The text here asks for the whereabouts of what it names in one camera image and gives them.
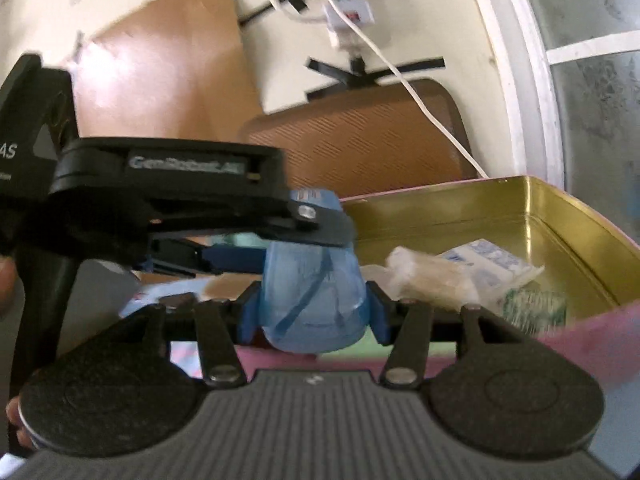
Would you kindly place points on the pink tin box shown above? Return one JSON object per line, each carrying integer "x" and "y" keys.
{"x": 500, "y": 210}

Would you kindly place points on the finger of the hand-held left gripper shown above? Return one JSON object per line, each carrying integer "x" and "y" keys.
{"x": 320, "y": 227}
{"x": 225, "y": 257}

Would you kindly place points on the white power strip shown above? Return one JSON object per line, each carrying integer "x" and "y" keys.
{"x": 345, "y": 0}

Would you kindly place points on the black tape cross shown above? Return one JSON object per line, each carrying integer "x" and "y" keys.
{"x": 370, "y": 75}

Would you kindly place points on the clear plastic packet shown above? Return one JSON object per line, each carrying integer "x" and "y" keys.
{"x": 430, "y": 275}

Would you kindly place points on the brown wooden door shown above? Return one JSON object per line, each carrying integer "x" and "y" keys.
{"x": 165, "y": 70}

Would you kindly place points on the white window frame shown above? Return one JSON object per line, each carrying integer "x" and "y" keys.
{"x": 530, "y": 60}

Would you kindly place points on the green patterned small box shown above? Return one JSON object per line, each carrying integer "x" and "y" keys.
{"x": 535, "y": 307}

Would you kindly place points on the blue plastic packet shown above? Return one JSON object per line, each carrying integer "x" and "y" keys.
{"x": 312, "y": 300}

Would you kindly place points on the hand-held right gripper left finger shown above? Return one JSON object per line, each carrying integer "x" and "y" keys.
{"x": 250, "y": 312}

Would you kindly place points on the person's left hand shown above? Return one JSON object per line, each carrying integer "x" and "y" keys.
{"x": 7, "y": 285}

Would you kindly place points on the white blue printed packet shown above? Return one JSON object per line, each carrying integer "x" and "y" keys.
{"x": 495, "y": 257}

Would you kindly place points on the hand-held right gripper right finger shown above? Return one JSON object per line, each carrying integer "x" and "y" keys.
{"x": 380, "y": 315}

